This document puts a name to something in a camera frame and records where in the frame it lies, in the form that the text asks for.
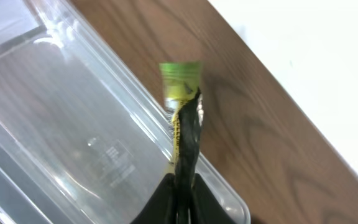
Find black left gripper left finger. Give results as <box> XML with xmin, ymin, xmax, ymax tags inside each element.
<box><xmin>131</xmin><ymin>173</ymin><xmax>176</xmax><ymax>224</ymax></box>

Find clear plastic bin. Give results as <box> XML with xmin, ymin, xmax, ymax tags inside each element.
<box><xmin>0</xmin><ymin>0</ymin><xmax>251</xmax><ymax>224</ymax></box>

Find yellow wrapper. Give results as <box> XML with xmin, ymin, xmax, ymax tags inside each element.
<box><xmin>159</xmin><ymin>61</ymin><xmax>202</xmax><ymax>173</ymax></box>

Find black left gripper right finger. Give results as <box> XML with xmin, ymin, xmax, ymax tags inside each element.
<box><xmin>190</xmin><ymin>174</ymin><xmax>235</xmax><ymax>224</ymax></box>

